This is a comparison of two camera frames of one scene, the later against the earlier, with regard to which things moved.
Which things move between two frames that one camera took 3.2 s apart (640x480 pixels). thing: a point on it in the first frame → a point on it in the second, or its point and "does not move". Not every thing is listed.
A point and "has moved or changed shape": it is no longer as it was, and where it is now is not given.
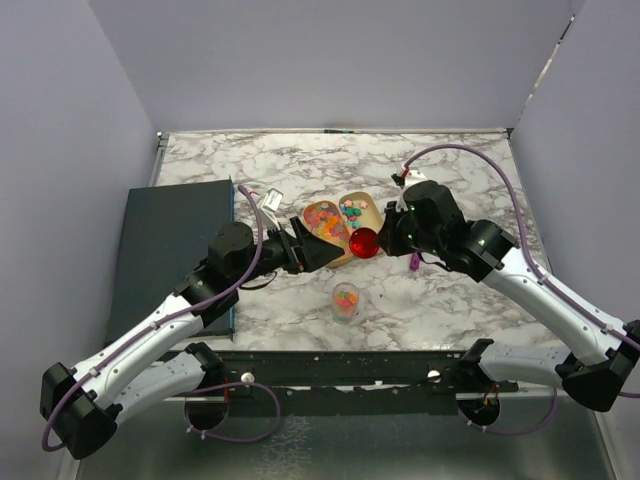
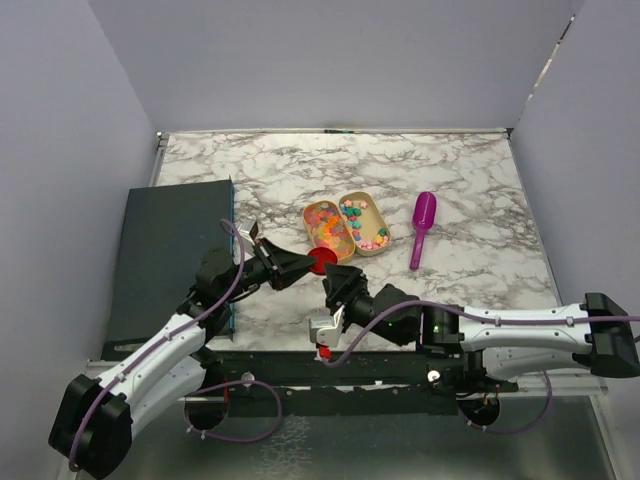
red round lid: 363,243 has moved or changed shape
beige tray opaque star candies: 360,211 does not move
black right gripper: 394,212 → 338,278
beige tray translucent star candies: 326,221 does not move
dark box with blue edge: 165,237 does not move
